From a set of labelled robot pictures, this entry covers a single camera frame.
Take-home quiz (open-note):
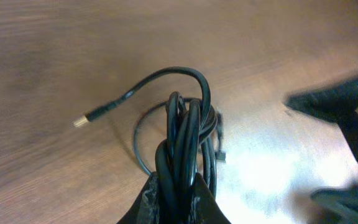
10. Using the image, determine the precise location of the thick black cable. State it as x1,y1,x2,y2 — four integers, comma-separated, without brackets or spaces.
72,66,219,224

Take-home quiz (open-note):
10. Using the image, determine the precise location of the thin black USB cable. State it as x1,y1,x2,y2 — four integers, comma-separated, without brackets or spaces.
132,96,227,175

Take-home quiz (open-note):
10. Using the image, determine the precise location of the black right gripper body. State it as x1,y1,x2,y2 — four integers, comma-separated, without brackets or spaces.
284,75,358,223

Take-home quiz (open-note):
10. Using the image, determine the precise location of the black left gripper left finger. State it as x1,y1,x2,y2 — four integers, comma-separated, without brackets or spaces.
117,172,162,224

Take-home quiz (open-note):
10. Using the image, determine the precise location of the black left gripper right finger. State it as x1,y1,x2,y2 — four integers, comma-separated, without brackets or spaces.
191,173,230,224

